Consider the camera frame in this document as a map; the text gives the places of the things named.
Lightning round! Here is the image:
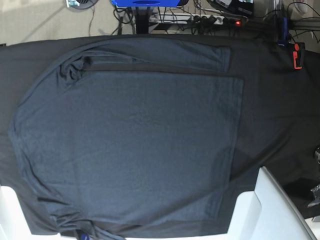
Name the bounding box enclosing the dark blue-grey T-shirt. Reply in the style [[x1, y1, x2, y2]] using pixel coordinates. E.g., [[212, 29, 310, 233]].
[[8, 39, 243, 240]]

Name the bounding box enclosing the blue clamp at front edge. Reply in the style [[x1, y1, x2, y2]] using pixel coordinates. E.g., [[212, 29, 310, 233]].
[[74, 230, 91, 240]]

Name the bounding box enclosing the round black floor grommet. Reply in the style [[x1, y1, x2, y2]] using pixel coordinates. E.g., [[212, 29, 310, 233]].
[[65, 0, 98, 10]]

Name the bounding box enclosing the white foam block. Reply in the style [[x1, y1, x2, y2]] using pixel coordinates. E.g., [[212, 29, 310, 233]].
[[0, 186, 62, 240], [226, 167, 320, 240]]

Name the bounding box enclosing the black metal bracket right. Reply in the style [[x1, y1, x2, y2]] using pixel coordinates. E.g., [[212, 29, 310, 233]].
[[307, 184, 320, 208]]

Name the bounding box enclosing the white foam block right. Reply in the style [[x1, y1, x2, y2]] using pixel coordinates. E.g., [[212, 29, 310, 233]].
[[226, 167, 320, 240]]

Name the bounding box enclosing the black table stand column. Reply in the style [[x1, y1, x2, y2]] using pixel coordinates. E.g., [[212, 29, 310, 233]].
[[132, 6, 154, 35]]

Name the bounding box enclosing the blue clamp with black handle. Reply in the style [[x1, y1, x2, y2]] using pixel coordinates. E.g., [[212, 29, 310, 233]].
[[277, 17, 291, 47]]

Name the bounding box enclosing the red and black clamp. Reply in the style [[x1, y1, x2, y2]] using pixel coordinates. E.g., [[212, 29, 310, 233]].
[[292, 42, 306, 70]]

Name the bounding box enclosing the white foam block left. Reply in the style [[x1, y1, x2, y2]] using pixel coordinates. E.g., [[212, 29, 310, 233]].
[[0, 186, 62, 240]]

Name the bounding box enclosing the blue box on stand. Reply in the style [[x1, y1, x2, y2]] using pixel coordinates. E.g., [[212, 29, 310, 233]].
[[111, 0, 180, 8]]

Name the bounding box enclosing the white power strip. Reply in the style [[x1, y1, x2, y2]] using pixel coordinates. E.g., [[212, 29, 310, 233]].
[[149, 12, 225, 25]]

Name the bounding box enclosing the black table cloth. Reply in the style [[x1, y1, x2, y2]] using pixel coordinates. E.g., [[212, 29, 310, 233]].
[[0, 35, 320, 235]]

